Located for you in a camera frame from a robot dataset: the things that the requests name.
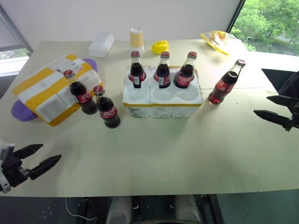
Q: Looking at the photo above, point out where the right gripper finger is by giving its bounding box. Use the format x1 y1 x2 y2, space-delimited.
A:
266 95 295 110
253 110 295 133

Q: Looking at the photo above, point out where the white foam bottle tray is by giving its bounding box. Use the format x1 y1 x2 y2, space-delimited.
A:
122 65 204 119

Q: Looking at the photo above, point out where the black window pillar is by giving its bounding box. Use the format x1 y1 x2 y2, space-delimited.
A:
227 0 247 34

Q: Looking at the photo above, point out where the small white rectangular box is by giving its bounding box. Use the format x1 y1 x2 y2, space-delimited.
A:
88 32 116 58

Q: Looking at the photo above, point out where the grey rounded shape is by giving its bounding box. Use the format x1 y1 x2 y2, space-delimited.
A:
106 195 134 224
174 194 202 224

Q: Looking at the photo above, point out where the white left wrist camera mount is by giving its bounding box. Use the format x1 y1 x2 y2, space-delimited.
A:
0 139 16 194

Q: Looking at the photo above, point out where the clear yellow snack bag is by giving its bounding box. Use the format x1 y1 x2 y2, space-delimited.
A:
200 30 235 56

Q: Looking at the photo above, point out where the dark window frame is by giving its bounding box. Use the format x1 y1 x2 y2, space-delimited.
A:
0 4 34 77

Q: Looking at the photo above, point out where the glass cola bottle red cap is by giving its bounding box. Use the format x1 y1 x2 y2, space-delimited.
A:
93 85 121 129
153 51 172 89
128 50 148 89
173 51 198 90
207 59 247 106
63 69 99 115

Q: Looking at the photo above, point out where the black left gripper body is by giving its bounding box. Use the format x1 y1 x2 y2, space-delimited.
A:
0 150 31 189

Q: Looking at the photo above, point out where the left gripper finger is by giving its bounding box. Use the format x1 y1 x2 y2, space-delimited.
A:
13 143 44 161
29 154 62 181

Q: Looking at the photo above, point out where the purple flat tray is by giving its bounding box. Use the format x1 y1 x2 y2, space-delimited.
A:
10 58 99 122

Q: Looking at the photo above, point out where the tan paper cup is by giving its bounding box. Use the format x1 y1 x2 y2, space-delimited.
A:
129 26 145 52

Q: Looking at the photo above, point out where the foam lid with yellow tape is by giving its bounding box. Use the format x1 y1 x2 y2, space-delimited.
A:
12 54 104 127

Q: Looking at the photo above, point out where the thin white cord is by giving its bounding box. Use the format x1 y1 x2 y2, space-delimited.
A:
64 197 98 221

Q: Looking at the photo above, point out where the crumpled yellow plastic bag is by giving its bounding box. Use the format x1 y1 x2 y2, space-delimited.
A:
151 40 170 55

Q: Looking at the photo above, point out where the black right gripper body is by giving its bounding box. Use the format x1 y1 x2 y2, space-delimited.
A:
278 70 299 129

